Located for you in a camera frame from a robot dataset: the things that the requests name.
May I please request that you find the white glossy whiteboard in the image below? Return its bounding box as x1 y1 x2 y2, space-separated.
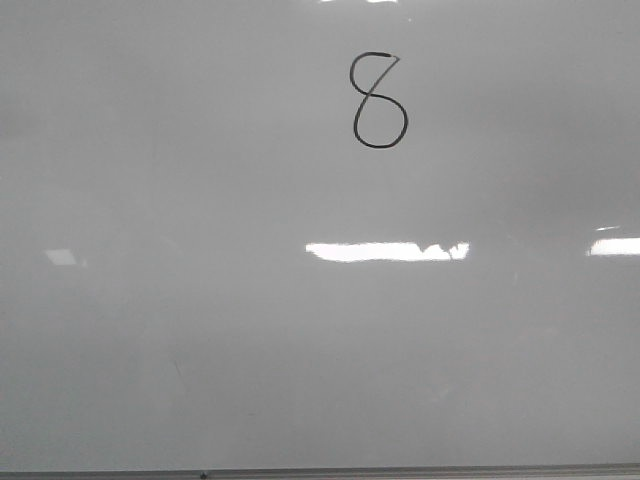
1 1 639 472

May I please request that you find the grey aluminium whiteboard frame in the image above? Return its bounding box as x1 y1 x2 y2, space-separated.
1 463 639 479

